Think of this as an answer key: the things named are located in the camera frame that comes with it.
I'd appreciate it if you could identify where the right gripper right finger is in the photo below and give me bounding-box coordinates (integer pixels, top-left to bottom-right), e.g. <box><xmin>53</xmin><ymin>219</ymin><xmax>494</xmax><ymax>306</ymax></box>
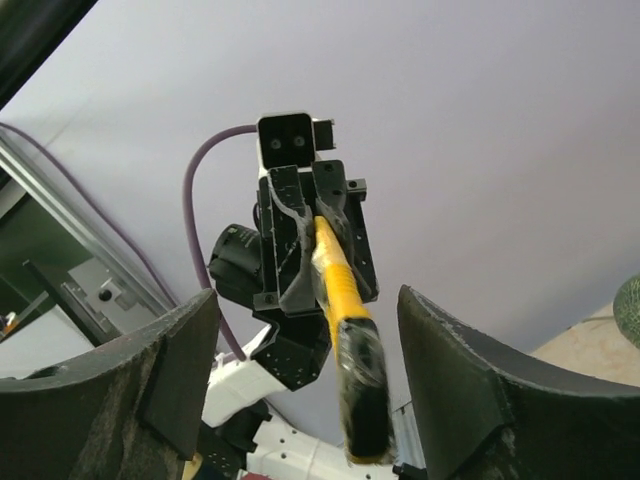
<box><xmin>397</xmin><ymin>285</ymin><xmax>639</xmax><ymax>479</ymax></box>

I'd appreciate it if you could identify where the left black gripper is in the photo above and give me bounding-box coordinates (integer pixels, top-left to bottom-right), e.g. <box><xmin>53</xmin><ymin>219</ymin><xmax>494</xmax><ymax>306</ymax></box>
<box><xmin>253</xmin><ymin>160</ymin><xmax>379</xmax><ymax>317</ymax></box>

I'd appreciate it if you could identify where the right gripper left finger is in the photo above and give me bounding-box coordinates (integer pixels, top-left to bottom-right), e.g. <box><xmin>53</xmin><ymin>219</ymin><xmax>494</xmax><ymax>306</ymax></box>
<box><xmin>1</xmin><ymin>289</ymin><xmax>219</xmax><ymax>479</ymax></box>

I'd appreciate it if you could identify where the yellow utility knife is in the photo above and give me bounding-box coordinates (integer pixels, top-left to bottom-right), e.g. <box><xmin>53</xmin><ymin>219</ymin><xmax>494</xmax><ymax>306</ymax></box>
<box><xmin>311</xmin><ymin>216</ymin><xmax>395</xmax><ymax>465</ymax></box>

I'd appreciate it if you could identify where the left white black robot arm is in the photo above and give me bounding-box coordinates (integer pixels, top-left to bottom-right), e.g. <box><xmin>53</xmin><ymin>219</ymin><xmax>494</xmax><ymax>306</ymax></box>
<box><xmin>198</xmin><ymin>160</ymin><xmax>422</xmax><ymax>479</ymax></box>

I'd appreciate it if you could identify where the green toy melon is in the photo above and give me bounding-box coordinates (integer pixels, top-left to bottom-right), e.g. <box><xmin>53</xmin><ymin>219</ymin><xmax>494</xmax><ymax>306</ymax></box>
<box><xmin>613</xmin><ymin>275</ymin><xmax>640</xmax><ymax>348</ymax></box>

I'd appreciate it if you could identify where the aluminium rail frame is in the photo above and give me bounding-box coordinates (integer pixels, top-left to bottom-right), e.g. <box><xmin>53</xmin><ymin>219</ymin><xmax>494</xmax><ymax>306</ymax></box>
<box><xmin>1</xmin><ymin>133</ymin><xmax>173</xmax><ymax>346</ymax></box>

